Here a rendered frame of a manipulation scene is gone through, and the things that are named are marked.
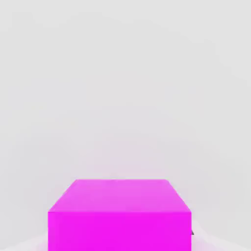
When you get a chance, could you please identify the small magenta cube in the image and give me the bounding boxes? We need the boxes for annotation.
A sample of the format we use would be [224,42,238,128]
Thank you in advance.
[47,178,192,251]

